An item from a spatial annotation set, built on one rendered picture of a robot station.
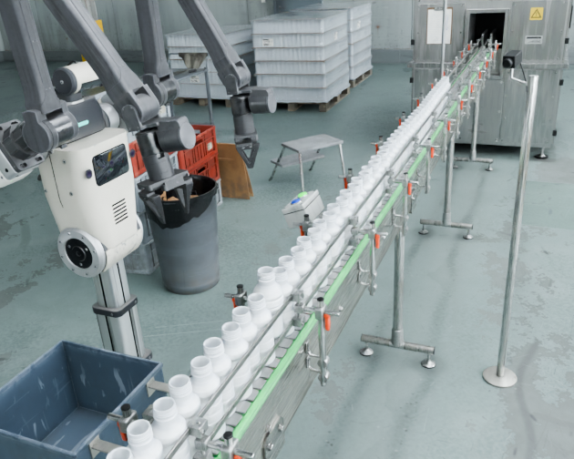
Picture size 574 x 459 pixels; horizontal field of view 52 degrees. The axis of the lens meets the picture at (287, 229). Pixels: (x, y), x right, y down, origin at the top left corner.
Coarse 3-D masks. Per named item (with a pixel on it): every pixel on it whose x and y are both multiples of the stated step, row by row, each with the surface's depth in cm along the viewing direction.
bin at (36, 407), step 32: (64, 352) 154; (96, 352) 150; (32, 384) 145; (64, 384) 156; (96, 384) 155; (128, 384) 150; (160, 384) 138; (0, 416) 137; (32, 416) 146; (64, 416) 157; (96, 416) 158; (0, 448) 127; (32, 448) 122; (64, 448) 148; (96, 448) 120
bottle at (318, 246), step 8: (312, 232) 154; (320, 232) 155; (312, 240) 155; (320, 240) 156; (312, 248) 155; (320, 248) 155; (320, 256) 156; (320, 264) 157; (320, 272) 158; (320, 288) 160
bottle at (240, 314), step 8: (232, 312) 121; (240, 312) 123; (248, 312) 120; (232, 320) 121; (240, 320) 120; (248, 320) 121; (248, 328) 121; (256, 328) 123; (248, 336) 121; (256, 336) 123; (248, 344) 121; (256, 352) 124; (256, 360) 124; (256, 368) 125
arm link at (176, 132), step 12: (132, 108) 121; (132, 120) 123; (156, 120) 125; (168, 120) 122; (180, 120) 122; (168, 132) 123; (180, 132) 122; (192, 132) 126; (168, 144) 123; (180, 144) 122; (192, 144) 125
